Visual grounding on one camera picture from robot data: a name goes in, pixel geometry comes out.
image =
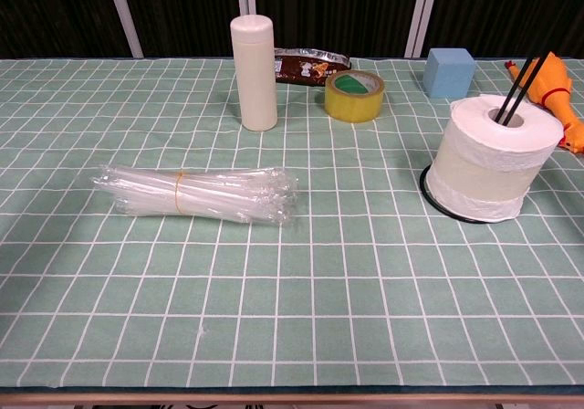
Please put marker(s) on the blue foam cube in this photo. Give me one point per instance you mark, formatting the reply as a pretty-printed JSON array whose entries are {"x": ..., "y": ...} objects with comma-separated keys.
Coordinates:
[{"x": 449, "y": 73}]

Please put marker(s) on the green checkered tablecloth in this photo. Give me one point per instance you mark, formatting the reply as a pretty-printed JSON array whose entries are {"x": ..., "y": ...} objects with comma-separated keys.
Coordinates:
[{"x": 292, "y": 290}]

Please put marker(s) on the cream cylindrical bottle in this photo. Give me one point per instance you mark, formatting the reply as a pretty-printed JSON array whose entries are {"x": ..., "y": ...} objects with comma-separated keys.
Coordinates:
[{"x": 253, "y": 76}]

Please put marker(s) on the brown foil snack packet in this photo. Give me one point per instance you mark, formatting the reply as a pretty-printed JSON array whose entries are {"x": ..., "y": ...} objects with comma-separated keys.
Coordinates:
[{"x": 303, "y": 69}]

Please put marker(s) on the orange rubber chicken toy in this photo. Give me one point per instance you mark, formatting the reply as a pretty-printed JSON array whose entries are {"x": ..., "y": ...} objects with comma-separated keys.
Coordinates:
[{"x": 549, "y": 87}]

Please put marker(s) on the yellow packing tape roll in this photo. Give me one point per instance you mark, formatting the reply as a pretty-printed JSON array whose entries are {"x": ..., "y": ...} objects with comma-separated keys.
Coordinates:
[{"x": 351, "y": 105}]

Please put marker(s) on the bundle of clear straws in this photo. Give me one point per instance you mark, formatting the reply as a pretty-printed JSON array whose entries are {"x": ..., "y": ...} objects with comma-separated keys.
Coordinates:
[{"x": 201, "y": 194}]

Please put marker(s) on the dark folding screen panel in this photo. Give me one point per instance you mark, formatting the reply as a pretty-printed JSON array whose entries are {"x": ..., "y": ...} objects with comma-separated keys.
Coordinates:
[
  {"x": 50, "y": 12},
  {"x": 182, "y": 12},
  {"x": 337, "y": 7},
  {"x": 515, "y": 7}
]

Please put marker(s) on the white toilet paper roll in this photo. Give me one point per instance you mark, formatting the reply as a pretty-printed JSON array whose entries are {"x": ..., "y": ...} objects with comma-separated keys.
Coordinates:
[{"x": 483, "y": 167}]

